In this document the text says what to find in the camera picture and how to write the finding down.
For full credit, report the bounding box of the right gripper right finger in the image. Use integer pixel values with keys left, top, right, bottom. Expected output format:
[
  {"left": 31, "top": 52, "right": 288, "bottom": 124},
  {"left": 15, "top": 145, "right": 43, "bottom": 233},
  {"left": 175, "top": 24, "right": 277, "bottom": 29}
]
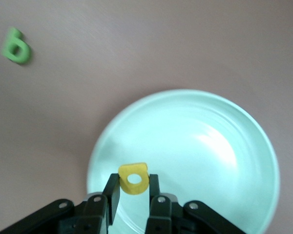
[{"left": 146, "top": 174, "right": 180, "bottom": 234}]

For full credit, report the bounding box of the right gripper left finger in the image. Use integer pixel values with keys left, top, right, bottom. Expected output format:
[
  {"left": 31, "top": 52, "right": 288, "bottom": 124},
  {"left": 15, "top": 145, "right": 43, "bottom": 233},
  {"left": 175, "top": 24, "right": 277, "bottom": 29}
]
[{"left": 75, "top": 173, "right": 121, "bottom": 234}]

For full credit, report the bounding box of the yellow letter a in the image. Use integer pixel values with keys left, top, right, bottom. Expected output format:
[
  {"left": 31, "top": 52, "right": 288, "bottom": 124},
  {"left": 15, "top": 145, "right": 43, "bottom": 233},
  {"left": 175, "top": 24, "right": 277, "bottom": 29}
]
[{"left": 118, "top": 162, "right": 150, "bottom": 196}]

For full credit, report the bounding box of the green letter b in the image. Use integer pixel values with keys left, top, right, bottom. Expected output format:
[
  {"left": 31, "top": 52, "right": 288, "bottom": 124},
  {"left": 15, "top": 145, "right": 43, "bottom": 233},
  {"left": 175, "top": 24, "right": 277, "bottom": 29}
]
[{"left": 0, "top": 26, "right": 31, "bottom": 65}]

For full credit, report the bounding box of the green plate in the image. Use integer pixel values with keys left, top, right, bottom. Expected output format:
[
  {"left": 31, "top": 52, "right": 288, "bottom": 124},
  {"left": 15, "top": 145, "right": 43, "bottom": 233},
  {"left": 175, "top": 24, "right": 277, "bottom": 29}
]
[{"left": 86, "top": 89, "right": 280, "bottom": 234}]

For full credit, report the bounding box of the brown paper table cover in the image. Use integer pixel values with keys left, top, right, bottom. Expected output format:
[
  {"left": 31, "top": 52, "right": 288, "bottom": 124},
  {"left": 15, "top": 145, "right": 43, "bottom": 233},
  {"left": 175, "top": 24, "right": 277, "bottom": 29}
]
[{"left": 0, "top": 0, "right": 293, "bottom": 234}]

